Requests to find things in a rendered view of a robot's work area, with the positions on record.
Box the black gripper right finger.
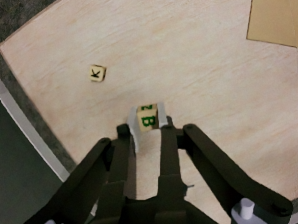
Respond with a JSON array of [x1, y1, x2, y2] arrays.
[[155, 101, 294, 224]]

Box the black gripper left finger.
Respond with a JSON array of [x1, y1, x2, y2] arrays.
[[23, 106, 141, 224]]

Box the beige flat mat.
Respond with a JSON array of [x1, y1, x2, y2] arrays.
[[246, 0, 298, 48]]

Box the cream letter block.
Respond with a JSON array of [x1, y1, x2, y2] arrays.
[[88, 64, 107, 82], [136, 103, 160, 132]]

